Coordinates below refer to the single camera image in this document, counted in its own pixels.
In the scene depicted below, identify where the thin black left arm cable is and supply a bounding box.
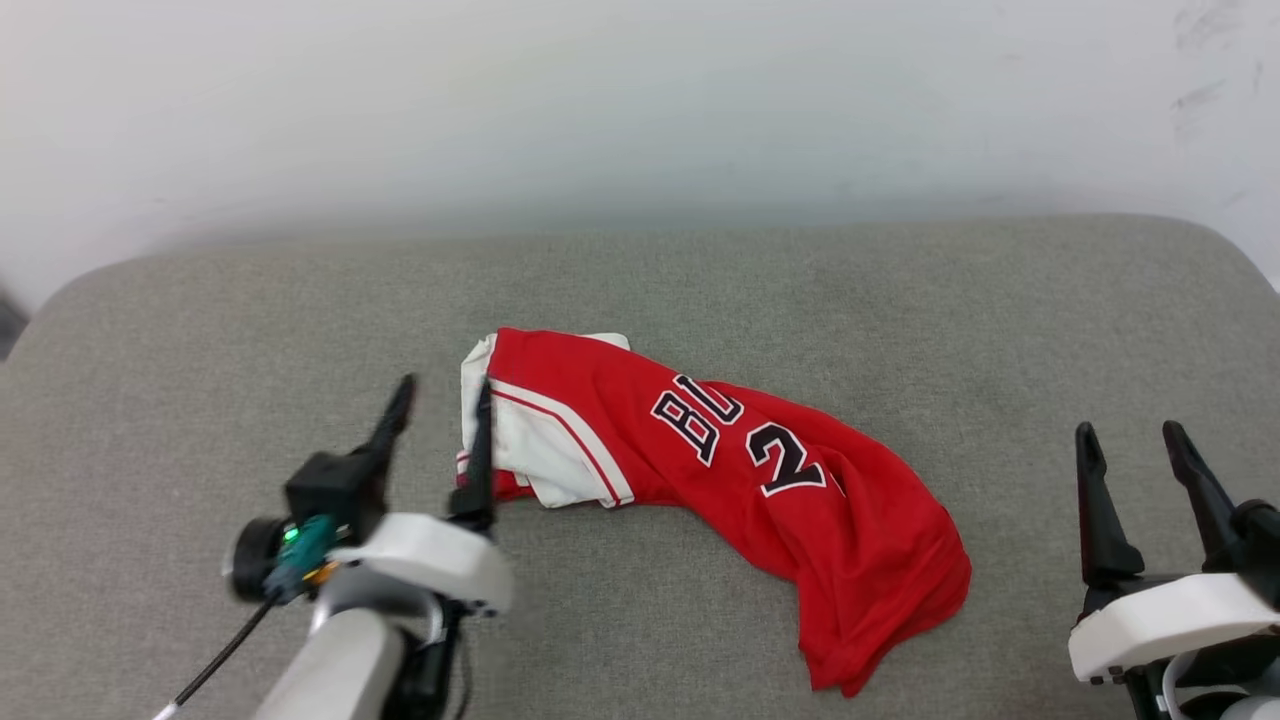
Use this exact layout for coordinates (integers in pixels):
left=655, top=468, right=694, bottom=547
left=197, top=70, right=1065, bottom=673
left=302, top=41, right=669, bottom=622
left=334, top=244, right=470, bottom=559
left=150, top=596, right=279, bottom=720

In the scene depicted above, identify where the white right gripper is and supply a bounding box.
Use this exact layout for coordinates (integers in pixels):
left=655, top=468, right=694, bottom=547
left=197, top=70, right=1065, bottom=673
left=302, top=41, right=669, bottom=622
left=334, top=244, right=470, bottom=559
left=1067, top=419, right=1280, bottom=687

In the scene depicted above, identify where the red basketball jersey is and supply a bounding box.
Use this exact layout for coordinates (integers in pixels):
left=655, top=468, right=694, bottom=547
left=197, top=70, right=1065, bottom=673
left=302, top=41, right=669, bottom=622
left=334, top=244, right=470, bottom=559
left=456, top=327, right=973, bottom=698

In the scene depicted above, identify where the grey fabric sofa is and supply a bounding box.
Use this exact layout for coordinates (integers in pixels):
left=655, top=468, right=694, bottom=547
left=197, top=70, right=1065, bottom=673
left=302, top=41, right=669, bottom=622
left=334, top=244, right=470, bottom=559
left=0, top=214, right=1280, bottom=720

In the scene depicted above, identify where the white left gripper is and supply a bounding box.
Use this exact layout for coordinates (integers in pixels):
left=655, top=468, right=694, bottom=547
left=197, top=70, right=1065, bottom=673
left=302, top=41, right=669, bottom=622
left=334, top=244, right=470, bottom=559
left=328, top=374, right=516, bottom=618

